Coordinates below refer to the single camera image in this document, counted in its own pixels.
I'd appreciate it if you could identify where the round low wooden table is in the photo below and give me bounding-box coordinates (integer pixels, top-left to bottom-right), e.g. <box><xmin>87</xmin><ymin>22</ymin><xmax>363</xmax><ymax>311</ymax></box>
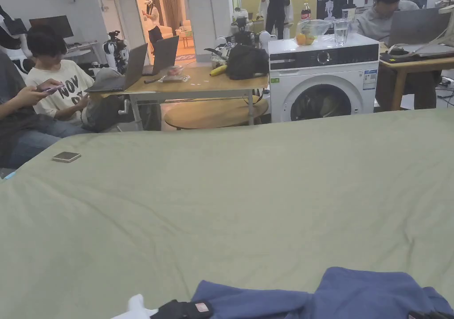
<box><xmin>164</xmin><ymin>95</ymin><xmax>270</xmax><ymax>131</ymax></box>

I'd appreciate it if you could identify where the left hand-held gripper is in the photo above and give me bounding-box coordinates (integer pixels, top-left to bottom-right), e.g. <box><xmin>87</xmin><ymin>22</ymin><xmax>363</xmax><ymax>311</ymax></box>
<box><xmin>117</xmin><ymin>293</ymin><xmax>214</xmax><ymax>319</ymax></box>

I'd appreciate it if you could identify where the white washing machine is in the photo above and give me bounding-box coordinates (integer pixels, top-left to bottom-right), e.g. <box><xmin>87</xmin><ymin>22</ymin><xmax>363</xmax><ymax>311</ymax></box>
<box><xmin>267</xmin><ymin>0</ymin><xmax>380</xmax><ymax>124</ymax></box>

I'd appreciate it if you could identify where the white and black robot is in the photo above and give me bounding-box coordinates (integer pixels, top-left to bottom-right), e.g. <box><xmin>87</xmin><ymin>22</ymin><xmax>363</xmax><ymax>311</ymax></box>
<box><xmin>102</xmin><ymin>30</ymin><xmax>129</xmax><ymax>75</ymax></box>

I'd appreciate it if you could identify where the bed with pale green sheet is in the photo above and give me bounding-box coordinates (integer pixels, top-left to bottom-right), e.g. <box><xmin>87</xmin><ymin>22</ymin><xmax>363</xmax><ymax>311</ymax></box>
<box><xmin>0</xmin><ymin>107</ymin><xmax>454</xmax><ymax>319</ymax></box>

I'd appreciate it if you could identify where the wooden table with laptops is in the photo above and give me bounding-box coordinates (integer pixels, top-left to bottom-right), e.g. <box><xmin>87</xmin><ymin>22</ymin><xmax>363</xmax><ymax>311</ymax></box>
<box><xmin>84</xmin><ymin>35</ymin><xmax>270</xmax><ymax>131</ymax></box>

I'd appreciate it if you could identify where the wooden table with laptop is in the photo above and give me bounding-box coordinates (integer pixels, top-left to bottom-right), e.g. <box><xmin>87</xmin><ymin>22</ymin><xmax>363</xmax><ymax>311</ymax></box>
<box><xmin>377</xmin><ymin>6</ymin><xmax>454</xmax><ymax>112</ymax></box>

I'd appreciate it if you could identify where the grey phone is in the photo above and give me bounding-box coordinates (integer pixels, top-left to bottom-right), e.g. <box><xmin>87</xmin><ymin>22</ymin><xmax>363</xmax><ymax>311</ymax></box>
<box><xmin>51</xmin><ymin>151</ymin><xmax>82</xmax><ymax>163</ymax></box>

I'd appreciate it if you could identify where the desk with monitor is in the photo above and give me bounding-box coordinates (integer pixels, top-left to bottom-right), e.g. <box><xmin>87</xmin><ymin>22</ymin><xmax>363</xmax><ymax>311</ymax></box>
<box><xmin>28</xmin><ymin>15</ymin><xmax>98</xmax><ymax>65</ymax></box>

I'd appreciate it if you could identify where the dark blue shirt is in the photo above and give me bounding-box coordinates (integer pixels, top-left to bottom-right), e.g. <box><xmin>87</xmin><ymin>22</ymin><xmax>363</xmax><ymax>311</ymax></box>
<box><xmin>191</xmin><ymin>266</ymin><xmax>454</xmax><ymax>319</ymax></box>

